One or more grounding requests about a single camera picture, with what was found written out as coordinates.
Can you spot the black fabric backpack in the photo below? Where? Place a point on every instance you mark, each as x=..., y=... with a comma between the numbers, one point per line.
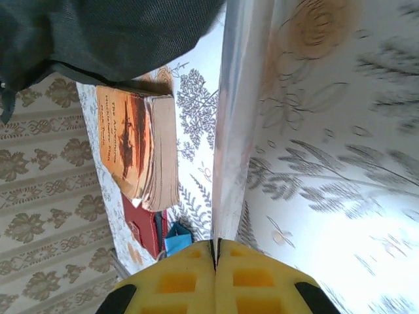
x=98, y=32

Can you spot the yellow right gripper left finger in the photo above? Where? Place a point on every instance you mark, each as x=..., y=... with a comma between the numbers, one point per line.
x=176, y=284

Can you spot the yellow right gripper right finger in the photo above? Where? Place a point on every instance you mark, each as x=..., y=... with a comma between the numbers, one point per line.
x=255, y=284

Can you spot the floral printed tablecloth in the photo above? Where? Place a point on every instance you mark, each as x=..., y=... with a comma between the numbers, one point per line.
x=327, y=163

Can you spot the blue binder clip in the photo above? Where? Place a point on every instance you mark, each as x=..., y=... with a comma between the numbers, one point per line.
x=176, y=243

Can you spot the aluminium table edge rail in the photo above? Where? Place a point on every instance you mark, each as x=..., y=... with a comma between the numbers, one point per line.
x=119, y=266

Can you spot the orange paperback book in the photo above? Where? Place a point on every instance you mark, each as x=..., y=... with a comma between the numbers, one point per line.
x=124, y=137

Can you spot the red leather wallet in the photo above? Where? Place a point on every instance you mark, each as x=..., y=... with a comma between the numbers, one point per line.
x=140, y=225

